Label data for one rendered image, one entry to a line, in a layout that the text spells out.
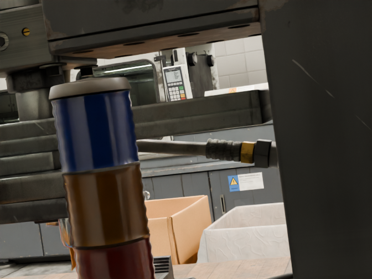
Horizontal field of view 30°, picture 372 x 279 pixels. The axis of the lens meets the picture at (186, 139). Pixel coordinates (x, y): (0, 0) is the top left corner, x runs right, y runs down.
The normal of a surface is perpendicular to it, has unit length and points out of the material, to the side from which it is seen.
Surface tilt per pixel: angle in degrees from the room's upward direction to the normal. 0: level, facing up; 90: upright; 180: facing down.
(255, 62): 89
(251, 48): 90
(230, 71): 89
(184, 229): 89
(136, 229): 104
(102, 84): 71
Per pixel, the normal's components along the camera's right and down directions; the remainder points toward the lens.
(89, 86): 0.09, -0.28
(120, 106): 0.76, 0.18
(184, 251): 0.92, -0.15
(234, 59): -0.30, 0.10
